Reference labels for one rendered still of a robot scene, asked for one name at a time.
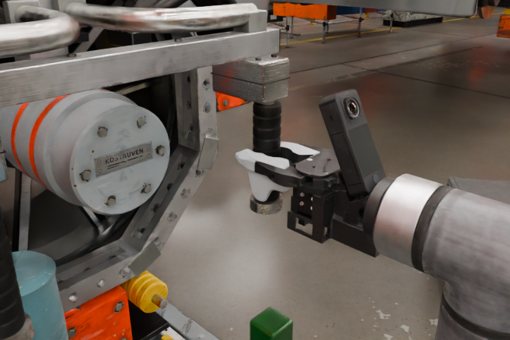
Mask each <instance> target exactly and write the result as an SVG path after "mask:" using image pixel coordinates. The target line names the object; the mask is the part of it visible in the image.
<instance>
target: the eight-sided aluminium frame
mask: <svg viewBox="0 0 510 340"><path fill-rule="evenodd" d="M211 72H213V68H212V66H209V67H205V68H198V69H194V70H190V71H183V72H179V73H175V95H176V107H177V120H178V146H177V147H176V149H175V151H174V152H173V154H172V156H171V157H170V159H169V162H168V168H167V170H166V173H165V176H164V178H163V180H162V182H161V184H160V185H159V187H158V188H157V190H156V191H155V193H154V194H153V195H152V196H151V197H150V198H149V199H148V200H147V201H146V202H145V203H143V204H142V205H141V206H140V208H139V209H138V211H137V213H136V214H135V216H134V217H133V219H132V220H131V223H130V224H129V226H128V227H127V229H126V230H125V232H124V234H123V235H122V236H121V237H120V238H119V239H118V240H117V241H114V242H112V243H110V244H107V245H106V246H104V247H101V248H99V249H97V250H94V251H92V252H90V253H87V254H85V255H83V256H81V257H78V258H77V259H75V260H72V261H70V262H68V263H65V264H63V265H61V266H58V267H56V269H55V277H56V281H57V285H58V290H59V294H60V298H61V303H62V307H63V311H64V313H66V312H68V311H69V310H72V309H74V308H75V307H78V306H80V305H81V304H83V303H85V302H87V301H89V300H91V299H93V298H95V297H97V296H98V295H100V294H102V293H104V292H106V291H108V290H110V289H112V288H114V287H115V286H117V285H120V284H121V283H123V282H126V281H127V280H129V279H132V278H133V277H134V276H135V277H138V276H139V275H140V274H141V273H142V272H145V271H147V270H148V269H150V268H151V267H152V265H153V264H154V262H155V260H156V259H157V258H158V257H159V256H160V255H161V252H160V251H161V250H162V248H163V247H164V245H165V243H166V241H167V240H168V238H169V236H170V234H171V233H172V231H173V230H174V228H175V226H176V225H177V223H178V221H179V219H180V218H181V216H182V214H183V213H184V211H185V210H186V208H187V206H188V204H189V202H190V201H191V199H192V197H193V196H194V194H195V193H196V191H197V189H198V187H199V186H200V184H201V182H202V180H203V179H204V177H205V176H206V173H207V172H208V171H209V170H211V169H212V166H213V162H214V160H215V159H216V157H217V155H218V148H217V146H218V143H219V139H217V123H216V92H214V91H213V75H212V74H211Z"/></svg>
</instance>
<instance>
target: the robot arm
mask: <svg viewBox="0 0 510 340"><path fill-rule="evenodd" d="M318 105H319V107H320V111H321V114H322V117H323V120H324V122H325V125H326V129H327V131H328V134H329V138H330V140H331V142H332V146H333V149H334V151H335V152H333V151H331V150H327V149H324V148H321V147H317V146H310V145H306V144H302V143H299V144H296V143H289V142H281V145H280V147H281V155H280V158H279V157H271V156H267V155H265V154H263V153H256V152H254V151H252V150H250V149H246V150H242V151H240V152H238V153H235V158H236V159H237V161H238V162H239V163H240V164H242V165H243V166H244V167H245V168H246V169H247V171H248V175H249V179H250V185H251V189H252V192H253V195H254V197H255V198H256V199H257V200H259V201H266V200H267V199H268V197H269V195H270V194H271V192H272V191H273V190H277V191H281V192H286V191H288V190H289V189H290V187H293V195H291V211H292V212H291V211H288V221H287V228H289V229H291V230H292V231H295V232H297V233H299V234H301V235H303V236H306V237H308V238H310V239H312V240H314V241H317V242H319V243H321V244H322V243H324V242H325V241H327V240H329V239H330V238H331V239H333V240H336V241H338V242H340V243H343V244H345V245H348V246H349V247H352V248H354V249H356V250H359V251H361V252H363V253H365V254H368V255H370V256H372V257H375V258H376V257H377V256H378V255H379V254H382V255H384V256H386V257H389V258H391V259H393V260H396V261H398V262H400V263H403V264H405V265H407V266H410V267H412V268H414V269H417V270H419V271H421V272H424V273H426V274H427V275H431V276H432V277H435V278H437V279H440V280H442V281H444V285H443V291H442V300H441V305H440V310H439V318H438V324H437V329H436V337H435V340H510V205H509V204H506V203H502V202H499V201H496V200H491V199H489V198H486V197H482V196H479V195H476V194H472V193H469V192H466V191H463V190H459V189H456V188H453V187H449V186H447V185H444V184H440V183H436V182H434V181H429V180H427V179H424V178H419V177H417V176H414V175H409V174H403V175H401V176H399V177H398V178H396V179H394V178H390V177H386V173H385V171H384V168H383V165H382V163H381V160H380V157H379V154H378V151H377V148H376V145H375V143H374V140H373V136H372V134H371V131H370V128H369V125H368V123H367V119H366V116H365V114H364V110H363V108H362V105H361V103H360V99H359V96H358V94H357V91H356V90H352V89H349V90H343V91H341V92H338V93H334V94H332V95H329V96H326V97H324V98H322V99H321V100H320V101H319V104H318ZM296 218H298V224H300V225H302V226H305V225H306V224H308V223H310V224H312V225H313V230H312V234H308V233H306V232H305V231H301V230H300V229H298V228H296ZM325 227H326V228H327V231H326V235H325V236H324V232H325Z"/></svg>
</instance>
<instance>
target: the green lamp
mask: <svg viewBox="0 0 510 340"><path fill-rule="evenodd" d="M292 339H293V320H292V319H291V318H290V317H288V316H286V315H284V314H283V313H281V312H280V311H278V310H277V309H275V308H273V307H267V308H266V309H265V310H264V311H262V312H261V313H259V314H258V315H256V316H255V317H254V318H253V319H251V320H250V340H292Z"/></svg>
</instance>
